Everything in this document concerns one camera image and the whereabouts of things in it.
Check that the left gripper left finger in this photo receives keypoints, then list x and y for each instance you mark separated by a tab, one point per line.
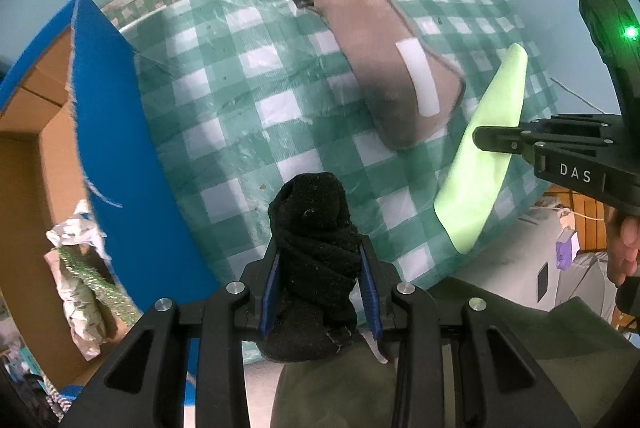
261	277

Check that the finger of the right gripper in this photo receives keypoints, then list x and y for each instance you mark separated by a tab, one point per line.
512	140
574	123

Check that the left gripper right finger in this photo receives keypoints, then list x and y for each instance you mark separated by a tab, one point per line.
377	282

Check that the black sock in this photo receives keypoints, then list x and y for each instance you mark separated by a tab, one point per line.
319	264

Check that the lime green cloth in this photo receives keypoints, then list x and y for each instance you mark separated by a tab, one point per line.
465	199

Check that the grey plush mitten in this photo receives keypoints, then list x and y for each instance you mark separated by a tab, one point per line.
367	32

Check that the green glitter cloth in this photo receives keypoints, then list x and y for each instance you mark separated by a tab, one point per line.
109	294

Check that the person right hand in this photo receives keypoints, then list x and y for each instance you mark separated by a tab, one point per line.
623	238

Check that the crumpled silver paper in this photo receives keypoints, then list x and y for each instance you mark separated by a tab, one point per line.
71	240

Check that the green checked tablecloth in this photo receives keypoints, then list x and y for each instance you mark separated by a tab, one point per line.
241	96

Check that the blue cardboard box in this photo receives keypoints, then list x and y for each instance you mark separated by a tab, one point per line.
73	128

